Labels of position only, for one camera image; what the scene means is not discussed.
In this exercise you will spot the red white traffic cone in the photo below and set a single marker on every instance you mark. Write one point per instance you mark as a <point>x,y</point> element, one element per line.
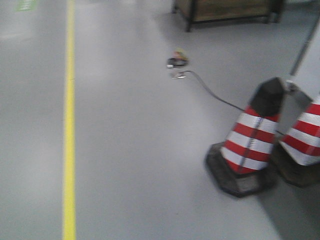
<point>240,164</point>

